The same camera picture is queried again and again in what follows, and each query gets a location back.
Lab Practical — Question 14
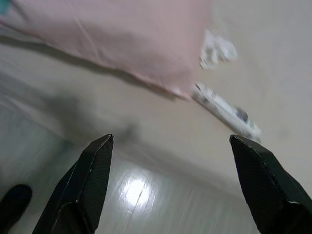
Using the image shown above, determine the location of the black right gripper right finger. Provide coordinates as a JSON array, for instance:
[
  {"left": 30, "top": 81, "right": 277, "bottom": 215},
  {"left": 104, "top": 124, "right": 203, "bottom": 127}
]
[{"left": 229, "top": 134, "right": 312, "bottom": 234}]

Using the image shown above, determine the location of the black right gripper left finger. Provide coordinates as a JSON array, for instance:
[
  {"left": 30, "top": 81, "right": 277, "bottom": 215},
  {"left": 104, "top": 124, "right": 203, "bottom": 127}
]
[{"left": 31, "top": 133, "right": 115, "bottom": 234}]

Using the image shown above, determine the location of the white tissue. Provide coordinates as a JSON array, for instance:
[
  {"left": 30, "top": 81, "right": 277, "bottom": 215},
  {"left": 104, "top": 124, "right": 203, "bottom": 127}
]
[{"left": 198, "top": 29, "right": 238, "bottom": 71}]

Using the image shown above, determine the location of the pink pillow with orange print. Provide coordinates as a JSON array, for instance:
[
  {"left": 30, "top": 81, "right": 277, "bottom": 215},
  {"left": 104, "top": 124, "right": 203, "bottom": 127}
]
[{"left": 0, "top": 0, "right": 213, "bottom": 101}]

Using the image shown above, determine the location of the black robot foot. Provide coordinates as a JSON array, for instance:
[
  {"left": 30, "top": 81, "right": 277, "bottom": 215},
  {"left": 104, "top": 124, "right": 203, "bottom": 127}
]
[{"left": 0, "top": 184, "right": 33, "bottom": 234}]

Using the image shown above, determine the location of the white printed wrapper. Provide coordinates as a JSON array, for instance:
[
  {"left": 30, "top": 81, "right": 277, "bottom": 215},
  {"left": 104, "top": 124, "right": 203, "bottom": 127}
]
[{"left": 191, "top": 82, "right": 263, "bottom": 144}]

